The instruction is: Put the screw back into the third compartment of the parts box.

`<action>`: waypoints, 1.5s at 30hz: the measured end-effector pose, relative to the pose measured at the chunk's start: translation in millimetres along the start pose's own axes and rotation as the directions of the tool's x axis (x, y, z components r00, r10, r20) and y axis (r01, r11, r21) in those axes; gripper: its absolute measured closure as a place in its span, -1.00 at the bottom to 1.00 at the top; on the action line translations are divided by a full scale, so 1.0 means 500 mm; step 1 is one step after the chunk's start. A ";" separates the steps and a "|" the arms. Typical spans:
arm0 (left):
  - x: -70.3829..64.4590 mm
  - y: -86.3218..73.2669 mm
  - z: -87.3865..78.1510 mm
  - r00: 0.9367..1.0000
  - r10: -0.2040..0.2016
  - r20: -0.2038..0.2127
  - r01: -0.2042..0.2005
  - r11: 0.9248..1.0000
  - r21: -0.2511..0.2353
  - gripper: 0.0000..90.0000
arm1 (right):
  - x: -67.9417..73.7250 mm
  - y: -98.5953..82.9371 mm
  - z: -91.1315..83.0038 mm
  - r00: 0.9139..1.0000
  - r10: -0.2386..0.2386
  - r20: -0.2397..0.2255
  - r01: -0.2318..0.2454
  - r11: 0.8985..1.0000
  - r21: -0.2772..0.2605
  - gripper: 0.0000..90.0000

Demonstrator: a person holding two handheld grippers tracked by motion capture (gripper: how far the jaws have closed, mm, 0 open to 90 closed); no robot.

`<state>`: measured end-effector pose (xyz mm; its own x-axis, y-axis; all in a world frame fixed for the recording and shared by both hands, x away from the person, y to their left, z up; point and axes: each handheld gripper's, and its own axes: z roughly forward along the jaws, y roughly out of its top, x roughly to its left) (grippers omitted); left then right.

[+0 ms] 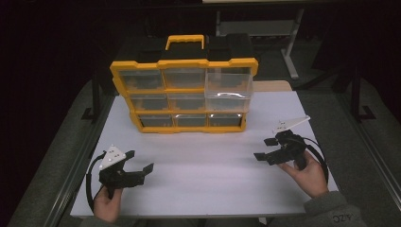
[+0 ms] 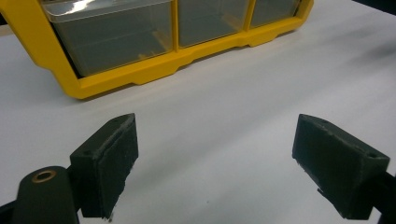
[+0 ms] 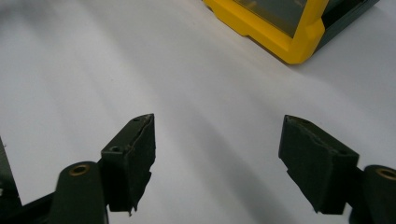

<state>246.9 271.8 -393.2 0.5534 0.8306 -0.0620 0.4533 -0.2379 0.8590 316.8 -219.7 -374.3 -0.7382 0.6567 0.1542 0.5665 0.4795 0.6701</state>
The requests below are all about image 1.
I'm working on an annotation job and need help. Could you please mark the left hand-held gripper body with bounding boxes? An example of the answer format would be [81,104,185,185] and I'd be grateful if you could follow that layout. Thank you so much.
[97,145,147,200]

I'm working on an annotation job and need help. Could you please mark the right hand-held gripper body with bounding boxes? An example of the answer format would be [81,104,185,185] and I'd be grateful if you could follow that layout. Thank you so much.
[266,115,312,171]

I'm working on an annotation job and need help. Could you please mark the yellow black drawer organizer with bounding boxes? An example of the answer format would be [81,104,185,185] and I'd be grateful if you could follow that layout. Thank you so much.
[109,33,259,135]

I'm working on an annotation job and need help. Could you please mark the person's left hand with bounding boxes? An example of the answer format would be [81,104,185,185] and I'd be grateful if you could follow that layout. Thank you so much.
[93,187,124,224]

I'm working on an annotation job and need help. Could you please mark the person's right hand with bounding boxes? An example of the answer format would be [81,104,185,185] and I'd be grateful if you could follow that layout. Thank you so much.
[277,158,330,200]

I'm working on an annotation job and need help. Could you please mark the grid of small clear drawers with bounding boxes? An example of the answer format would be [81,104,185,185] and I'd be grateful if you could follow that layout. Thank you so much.
[118,67,244,128]

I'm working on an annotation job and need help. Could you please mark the black metal stand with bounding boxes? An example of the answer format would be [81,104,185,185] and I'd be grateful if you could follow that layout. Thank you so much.
[80,69,102,123]
[350,64,377,123]

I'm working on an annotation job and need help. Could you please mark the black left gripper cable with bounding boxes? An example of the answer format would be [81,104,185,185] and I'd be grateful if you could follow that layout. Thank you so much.
[85,152,107,213]

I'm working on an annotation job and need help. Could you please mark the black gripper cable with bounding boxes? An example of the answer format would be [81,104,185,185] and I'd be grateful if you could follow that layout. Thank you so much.
[85,152,107,213]
[296,135,330,184]

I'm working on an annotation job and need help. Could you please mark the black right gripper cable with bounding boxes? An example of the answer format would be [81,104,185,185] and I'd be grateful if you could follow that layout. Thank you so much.
[296,135,330,184]

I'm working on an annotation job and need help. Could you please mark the metal frame rail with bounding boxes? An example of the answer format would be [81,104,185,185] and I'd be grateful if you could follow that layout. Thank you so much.
[44,94,116,227]
[334,93,401,202]

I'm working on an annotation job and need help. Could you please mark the white metal desk frame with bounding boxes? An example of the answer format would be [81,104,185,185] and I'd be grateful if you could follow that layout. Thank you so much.
[215,0,305,80]

